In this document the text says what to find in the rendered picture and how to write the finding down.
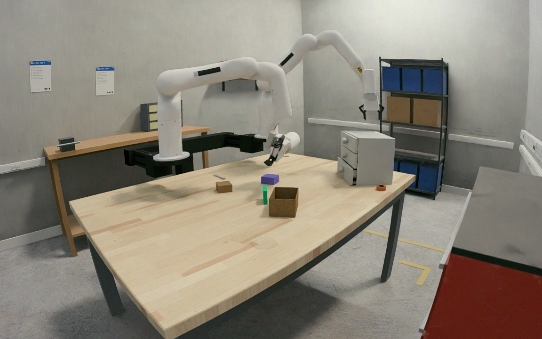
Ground brown cube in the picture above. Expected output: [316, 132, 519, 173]
[216, 181, 232, 194]

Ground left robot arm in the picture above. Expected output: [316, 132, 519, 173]
[255, 30, 377, 139]

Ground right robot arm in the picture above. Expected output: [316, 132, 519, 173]
[153, 57, 292, 161]

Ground purple block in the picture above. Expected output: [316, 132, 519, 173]
[261, 174, 279, 185]

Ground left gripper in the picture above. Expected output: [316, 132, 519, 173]
[359, 98, 384, 120]

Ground brown open-top box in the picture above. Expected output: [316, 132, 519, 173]
[269, 187, 299, 218]

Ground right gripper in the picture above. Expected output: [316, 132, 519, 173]
[264, 135, 290, 166]

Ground green rectangular block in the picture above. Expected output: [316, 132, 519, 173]
[263, 186, 268, 205]

